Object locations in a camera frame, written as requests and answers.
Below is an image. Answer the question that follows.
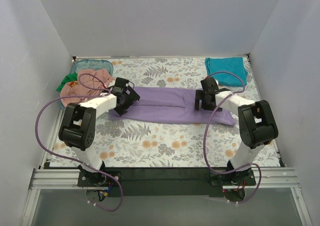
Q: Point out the purple t shirt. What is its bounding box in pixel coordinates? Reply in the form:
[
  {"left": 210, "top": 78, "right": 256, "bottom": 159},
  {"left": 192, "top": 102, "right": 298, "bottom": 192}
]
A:
[{"left": 108, "top": 86, "right": 236, "bottom": 126}]

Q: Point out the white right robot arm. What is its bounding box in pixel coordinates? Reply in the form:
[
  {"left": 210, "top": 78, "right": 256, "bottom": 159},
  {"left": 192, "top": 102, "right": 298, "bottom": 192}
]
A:
[{"left": 194, "top": 76, "right": 279, "bottom": 185}]

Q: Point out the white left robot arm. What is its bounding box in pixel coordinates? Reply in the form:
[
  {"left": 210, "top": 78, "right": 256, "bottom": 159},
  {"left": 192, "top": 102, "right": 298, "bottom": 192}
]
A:
[{"left": 58, "top": 77, "right": 140, "bottom": 186}]

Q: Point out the folded teal t shirt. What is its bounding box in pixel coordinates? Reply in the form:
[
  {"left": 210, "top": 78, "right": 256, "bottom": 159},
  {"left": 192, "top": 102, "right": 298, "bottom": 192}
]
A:
[{"left": 204, "top": 57, "right": 248, "bottom": 87}]

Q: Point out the pink t shirt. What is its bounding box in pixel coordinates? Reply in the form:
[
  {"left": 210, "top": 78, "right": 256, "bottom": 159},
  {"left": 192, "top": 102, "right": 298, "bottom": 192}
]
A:
[{"left": 60, "top": 68, "right": 116, "bottom": 97}]

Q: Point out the blue plastic basket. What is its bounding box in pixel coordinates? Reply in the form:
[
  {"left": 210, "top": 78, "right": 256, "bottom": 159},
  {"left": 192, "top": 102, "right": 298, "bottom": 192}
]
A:
[{"left": 58, "top": 59, "right": 114, "bottom": 110}]

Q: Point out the green t shirt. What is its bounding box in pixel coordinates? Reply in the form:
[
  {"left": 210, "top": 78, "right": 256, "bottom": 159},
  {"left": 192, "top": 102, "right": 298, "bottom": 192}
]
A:
[{"left": 55, "top": 72, "right": 78, "bottom": 93}]

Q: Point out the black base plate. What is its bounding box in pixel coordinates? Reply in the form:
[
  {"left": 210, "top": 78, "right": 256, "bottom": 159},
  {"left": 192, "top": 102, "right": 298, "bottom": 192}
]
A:
[{"left": 77, "top": 167, "right": 257, "bottom": 198}]

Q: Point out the aluminium frame rail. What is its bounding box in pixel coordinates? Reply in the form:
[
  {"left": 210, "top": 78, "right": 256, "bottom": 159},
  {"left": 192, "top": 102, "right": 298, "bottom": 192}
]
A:
[{"left": 29, "top": 167, "right": 312, "bottom": 226}]

